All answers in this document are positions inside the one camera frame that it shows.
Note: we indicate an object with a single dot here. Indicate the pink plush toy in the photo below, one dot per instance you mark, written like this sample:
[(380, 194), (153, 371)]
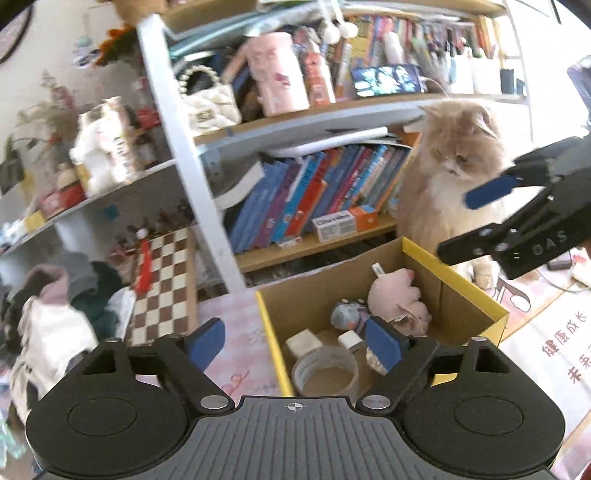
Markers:
[(395, 299)]

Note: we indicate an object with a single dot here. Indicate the yellow cardboard box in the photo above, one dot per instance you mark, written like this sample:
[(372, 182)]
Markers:
[(460, 310)]

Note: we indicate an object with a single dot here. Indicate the tablet screen on shelf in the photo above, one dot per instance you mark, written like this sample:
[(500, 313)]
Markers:
[(396, 79)]

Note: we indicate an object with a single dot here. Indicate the clear tape roll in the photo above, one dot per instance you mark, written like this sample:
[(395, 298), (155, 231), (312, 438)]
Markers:
[(327, 371)]

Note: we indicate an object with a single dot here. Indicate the white quilted pearl handbag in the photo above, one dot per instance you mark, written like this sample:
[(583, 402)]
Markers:
[(210, 109)]

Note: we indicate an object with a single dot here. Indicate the fluffy cream orange cat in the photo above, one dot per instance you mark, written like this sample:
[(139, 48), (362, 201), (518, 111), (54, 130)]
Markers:
[(460, 149)]

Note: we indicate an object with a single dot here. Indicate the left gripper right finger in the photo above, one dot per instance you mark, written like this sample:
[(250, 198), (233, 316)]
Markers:
[(406, 360)]

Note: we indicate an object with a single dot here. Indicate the row of books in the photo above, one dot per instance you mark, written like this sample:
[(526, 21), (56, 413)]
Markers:
[(287, 194)]

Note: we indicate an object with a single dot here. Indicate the pile of clothes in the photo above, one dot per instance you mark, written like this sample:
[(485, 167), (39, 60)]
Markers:
[(61, 312)]

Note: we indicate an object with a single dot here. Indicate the white power adapter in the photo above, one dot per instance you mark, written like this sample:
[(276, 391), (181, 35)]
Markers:
[(351, 341)]

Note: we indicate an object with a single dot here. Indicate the pink checkered table mat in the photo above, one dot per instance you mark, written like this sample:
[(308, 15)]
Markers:
[(541, 322)]

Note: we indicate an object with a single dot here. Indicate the white bookshelf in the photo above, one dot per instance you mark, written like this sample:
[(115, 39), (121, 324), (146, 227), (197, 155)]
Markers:
[(166, 32)]

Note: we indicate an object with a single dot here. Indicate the white foam block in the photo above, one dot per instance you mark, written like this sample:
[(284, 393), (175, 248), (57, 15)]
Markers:
[(302, 343)]

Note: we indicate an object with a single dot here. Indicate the wooden chess board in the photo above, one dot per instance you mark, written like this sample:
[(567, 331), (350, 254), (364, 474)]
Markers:
[(170, 306)]

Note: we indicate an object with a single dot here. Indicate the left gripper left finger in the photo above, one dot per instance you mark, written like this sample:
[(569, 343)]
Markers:
[(185, 359)]

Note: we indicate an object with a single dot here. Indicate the red ribbon on chessboard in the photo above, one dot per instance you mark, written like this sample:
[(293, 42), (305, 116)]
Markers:
[(143, 279)]

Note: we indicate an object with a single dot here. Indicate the pink cup with stickers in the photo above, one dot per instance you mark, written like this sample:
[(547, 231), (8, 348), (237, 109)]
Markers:
[(275, 68)]

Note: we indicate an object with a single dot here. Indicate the white plush rabbit doll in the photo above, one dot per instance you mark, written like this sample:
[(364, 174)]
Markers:
[(103, 151)]

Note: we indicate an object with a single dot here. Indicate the white digital wrist watch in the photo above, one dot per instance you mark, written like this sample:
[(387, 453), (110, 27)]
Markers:
[(374, 363)]

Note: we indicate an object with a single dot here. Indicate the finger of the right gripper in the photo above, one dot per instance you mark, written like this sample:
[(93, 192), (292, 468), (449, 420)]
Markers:
[(541, 167), (472, 245)]

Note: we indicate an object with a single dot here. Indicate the white orange toothpaste box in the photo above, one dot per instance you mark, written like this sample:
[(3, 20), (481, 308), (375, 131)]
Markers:
[(346, 222)]

